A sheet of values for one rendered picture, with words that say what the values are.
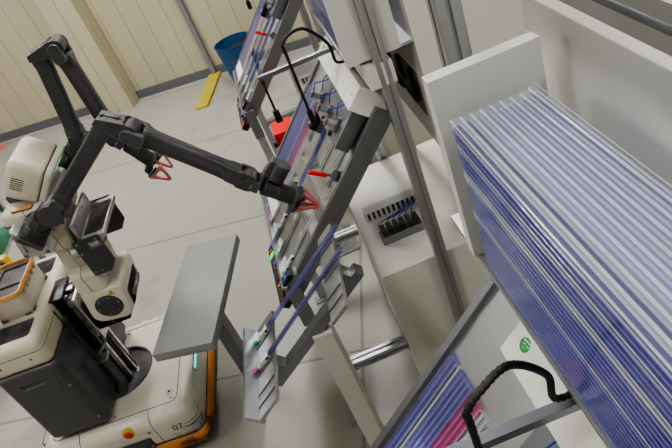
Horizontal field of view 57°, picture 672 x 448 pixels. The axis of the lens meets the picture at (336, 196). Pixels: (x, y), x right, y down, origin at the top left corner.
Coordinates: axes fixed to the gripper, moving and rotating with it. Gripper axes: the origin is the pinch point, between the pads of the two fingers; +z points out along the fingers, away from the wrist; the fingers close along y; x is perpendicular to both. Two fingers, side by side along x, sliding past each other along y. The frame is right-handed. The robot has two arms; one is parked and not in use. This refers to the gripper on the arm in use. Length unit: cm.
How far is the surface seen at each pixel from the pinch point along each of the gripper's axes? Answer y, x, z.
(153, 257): 154, 147, -6
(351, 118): -5.9, -33.5, -7.1
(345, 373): -43, 29, 16
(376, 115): -9.8, -38.5, -2.4
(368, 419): -43, 45, 34
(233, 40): 378, 58, 26
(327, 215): -10.0, -2.6, 0.5
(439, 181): 29, -14, 55
